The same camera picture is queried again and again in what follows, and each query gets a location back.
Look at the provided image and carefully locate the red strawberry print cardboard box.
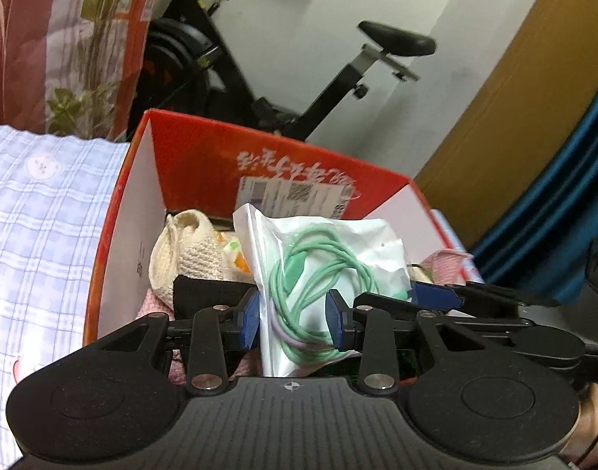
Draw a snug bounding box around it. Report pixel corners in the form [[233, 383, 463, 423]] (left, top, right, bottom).
[[82, 109, 459, 383]]

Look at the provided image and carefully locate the black exercise bike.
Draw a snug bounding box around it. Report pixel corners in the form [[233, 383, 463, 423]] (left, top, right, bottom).
[[127, 0, 437, 143]]

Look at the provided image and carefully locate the person's right forearm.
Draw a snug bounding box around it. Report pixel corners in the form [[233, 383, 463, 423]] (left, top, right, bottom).
[[566, 382, 598, 468]]

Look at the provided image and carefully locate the clear packet with green cable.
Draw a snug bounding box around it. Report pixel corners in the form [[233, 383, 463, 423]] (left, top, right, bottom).
[[233, 203, 412, 378]]

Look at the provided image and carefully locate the brown wooden panel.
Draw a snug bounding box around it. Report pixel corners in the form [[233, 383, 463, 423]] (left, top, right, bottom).
[[411, 0, 598, 250]]

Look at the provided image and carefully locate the orange green patterned cloth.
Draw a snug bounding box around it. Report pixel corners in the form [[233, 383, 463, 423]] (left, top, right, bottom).
[[213, 232, 255, 275]]

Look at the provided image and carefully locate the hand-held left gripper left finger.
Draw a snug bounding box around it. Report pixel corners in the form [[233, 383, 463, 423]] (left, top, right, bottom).
[[97, 289, 261, 396]]

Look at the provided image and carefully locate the blue curtain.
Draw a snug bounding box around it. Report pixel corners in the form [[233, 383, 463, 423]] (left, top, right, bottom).
[[470, 66, 598, 304]]

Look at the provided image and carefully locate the blue plaid bed sheet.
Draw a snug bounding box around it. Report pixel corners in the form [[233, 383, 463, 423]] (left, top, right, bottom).
[[0, 125, 133, 470]]

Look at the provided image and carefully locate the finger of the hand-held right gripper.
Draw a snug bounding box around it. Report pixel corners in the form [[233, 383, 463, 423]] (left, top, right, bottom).
[[353, 292, 420, 315], [411, 280, 560, 311]]

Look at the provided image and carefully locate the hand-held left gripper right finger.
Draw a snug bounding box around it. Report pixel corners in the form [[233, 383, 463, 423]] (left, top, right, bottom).
[[326, 289, 487, 396]]

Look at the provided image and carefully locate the pink waffle towel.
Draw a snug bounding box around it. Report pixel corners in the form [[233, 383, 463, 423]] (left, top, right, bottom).
[[135, 249, 473, 385]]

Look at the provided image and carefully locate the cream waffle towel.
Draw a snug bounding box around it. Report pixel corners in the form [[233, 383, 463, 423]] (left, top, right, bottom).
[[149, 208, 236, 307]]

